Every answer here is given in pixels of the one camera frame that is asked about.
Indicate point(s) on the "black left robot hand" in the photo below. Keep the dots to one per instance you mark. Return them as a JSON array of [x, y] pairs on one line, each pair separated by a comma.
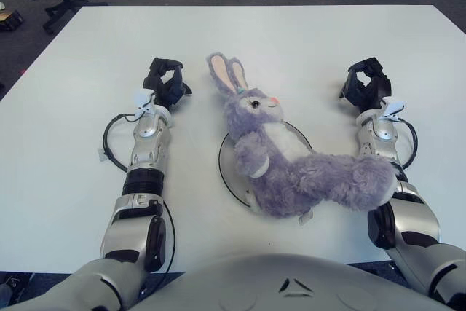
[[167, 89]]

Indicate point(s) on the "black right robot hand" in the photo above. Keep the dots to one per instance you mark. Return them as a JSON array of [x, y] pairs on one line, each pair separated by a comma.
[[371, 89]]

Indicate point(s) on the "purple plush bunny doll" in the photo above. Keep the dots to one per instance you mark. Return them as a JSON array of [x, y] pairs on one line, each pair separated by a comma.
[[291, 183]]

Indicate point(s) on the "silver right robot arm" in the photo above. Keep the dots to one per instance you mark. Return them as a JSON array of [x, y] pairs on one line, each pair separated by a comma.
[[415, 216]]

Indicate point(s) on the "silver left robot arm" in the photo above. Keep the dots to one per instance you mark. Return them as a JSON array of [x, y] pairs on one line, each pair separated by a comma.
[[127, 223]]

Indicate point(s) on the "white plate with black rim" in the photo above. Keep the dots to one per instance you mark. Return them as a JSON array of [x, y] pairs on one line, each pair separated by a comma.
[[227, 165]]

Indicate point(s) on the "yellow black box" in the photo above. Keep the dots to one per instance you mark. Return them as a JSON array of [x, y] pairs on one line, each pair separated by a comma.
[[9, 19]]

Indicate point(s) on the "grey robot torso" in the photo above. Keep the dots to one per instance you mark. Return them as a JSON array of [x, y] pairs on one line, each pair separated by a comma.
[[255, 282]]

